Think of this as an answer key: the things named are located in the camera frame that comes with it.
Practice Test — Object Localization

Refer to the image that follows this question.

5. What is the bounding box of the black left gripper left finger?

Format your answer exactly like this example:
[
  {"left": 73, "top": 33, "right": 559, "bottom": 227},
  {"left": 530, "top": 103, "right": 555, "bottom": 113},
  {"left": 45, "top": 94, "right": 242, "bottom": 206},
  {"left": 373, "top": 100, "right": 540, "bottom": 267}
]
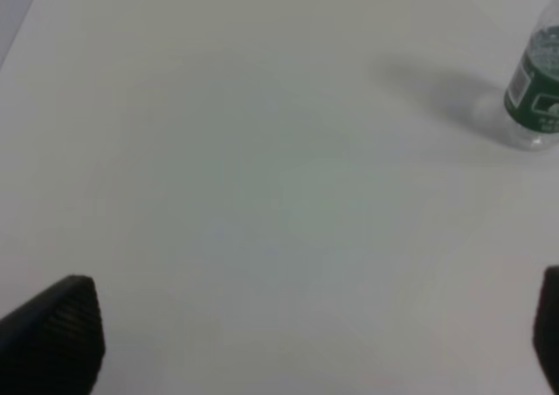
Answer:
[{"left": 1, "top": 275, "right": 106, "bottom": 394}]

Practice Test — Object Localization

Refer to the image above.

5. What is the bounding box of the clear bottle green label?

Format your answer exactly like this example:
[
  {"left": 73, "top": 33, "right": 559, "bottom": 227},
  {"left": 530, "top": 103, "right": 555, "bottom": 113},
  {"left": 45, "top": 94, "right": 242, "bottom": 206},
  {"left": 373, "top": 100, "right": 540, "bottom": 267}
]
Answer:
[{"left": 504, "top": 0, "right": 558, "bottom": 151}]

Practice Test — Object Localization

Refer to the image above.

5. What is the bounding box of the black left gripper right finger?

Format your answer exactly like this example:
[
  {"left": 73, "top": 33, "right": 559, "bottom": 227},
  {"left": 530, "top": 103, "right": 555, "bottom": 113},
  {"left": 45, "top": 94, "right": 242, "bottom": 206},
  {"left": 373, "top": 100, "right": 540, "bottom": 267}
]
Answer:
[{"left": 532, "top": 266, "right": 559, "bottom": 394}]

